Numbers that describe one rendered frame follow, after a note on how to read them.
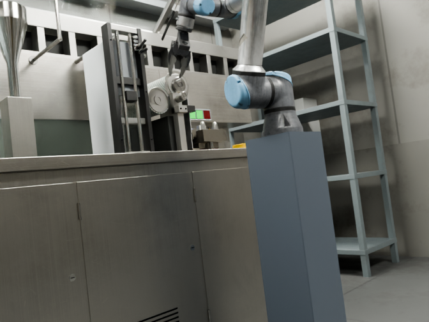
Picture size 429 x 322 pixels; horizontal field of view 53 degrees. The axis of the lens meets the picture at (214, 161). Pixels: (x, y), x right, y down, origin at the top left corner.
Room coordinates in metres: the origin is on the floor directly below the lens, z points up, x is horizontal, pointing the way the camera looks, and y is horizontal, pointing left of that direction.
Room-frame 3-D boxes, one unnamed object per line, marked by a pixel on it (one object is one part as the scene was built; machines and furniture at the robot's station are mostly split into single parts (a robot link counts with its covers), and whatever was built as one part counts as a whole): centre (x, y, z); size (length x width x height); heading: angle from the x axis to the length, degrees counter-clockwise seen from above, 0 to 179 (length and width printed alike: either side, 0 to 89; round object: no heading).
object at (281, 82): (1.56, -0.26, 1.07); 0.13 x 0.12 x 0.14; 122
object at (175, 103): (1.99, 0.13, 1.05); 0.06 x 0.05 x 0.31; 44
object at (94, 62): (1.92, 0.49, 1.17); 0.34 x 0.05 x 0.54; 44
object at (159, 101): (2.05, 0.31, 1.18); 0.26 x 0.12 x 0.12; 44
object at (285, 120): (1.57, -0.26, 0.95); 0.15 x 0.15 x 0.10
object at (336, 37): (3.54, -0.73, 1.12); 1.16 x 0.51 x 2.23; 44
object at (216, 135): (2.28, 0.12, 1.00); 0.40 x 0.16 x 0.06; 44
